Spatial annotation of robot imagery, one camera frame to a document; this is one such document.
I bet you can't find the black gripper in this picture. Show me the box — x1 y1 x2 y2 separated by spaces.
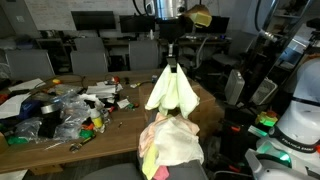
158 18 188 74

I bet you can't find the pale green towel cloth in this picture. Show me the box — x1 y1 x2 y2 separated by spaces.
144 63 201 120

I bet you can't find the peach shirt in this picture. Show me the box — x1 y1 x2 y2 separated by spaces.
138 111 201 159

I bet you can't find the white terry towel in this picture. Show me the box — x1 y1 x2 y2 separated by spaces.
153 117 205 167

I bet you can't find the bright yellow microfibre cloth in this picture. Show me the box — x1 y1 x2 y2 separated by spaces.
141 142 160 180

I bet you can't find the large brown cardboard box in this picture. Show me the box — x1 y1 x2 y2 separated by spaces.
138 77 223 138

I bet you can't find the small white card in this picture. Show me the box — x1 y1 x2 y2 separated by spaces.
116 98 131 110

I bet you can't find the white tower heater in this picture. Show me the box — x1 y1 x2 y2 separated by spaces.
223 68 246 106

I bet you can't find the white paper stack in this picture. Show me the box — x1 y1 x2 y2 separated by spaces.
85 81 123 100

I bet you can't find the large black monitor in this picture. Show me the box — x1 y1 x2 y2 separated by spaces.
70 10 117 32

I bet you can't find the white bottle yellow label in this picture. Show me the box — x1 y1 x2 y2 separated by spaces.
88 105 105 134

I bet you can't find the white grille heater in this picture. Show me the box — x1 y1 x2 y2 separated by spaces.
250 76 279 106

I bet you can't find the orange plastic item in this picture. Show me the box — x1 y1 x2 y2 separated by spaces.
81 122 95 131

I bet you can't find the emergency stop button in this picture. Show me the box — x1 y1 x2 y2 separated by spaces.
254 110 279 128

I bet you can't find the green plastic item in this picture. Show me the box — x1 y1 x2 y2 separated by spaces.
78 128 95 140

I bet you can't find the clear plastic bag pile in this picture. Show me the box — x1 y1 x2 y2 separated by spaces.
14 91 92 143

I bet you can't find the adjustable wrench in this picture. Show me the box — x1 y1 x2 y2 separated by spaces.
68 133 97 154

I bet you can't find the metal shelf rack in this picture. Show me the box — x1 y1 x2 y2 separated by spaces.
263 0 320 69

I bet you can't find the silver tape roll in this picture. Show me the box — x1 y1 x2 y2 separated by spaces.
39 102 61 115

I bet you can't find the white paper sheet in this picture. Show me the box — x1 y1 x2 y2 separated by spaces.
0 92 32 120
7 77 47 93

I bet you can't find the blue bag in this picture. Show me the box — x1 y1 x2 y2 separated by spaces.
17 99 43 121

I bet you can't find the green plastic bag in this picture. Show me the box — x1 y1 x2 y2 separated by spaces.
5 134 30 146

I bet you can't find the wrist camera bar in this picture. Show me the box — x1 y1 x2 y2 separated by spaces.
185 4 213 29

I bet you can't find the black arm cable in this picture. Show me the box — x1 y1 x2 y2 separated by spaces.
132 0 149 17

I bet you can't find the silver wrist cable connector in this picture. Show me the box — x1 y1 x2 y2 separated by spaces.
258 29 279 44

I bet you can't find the wall whiteboard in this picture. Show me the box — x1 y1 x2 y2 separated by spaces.
23 0 201 32

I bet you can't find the black camera on stand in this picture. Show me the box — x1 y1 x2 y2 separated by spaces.
305 17 320 44

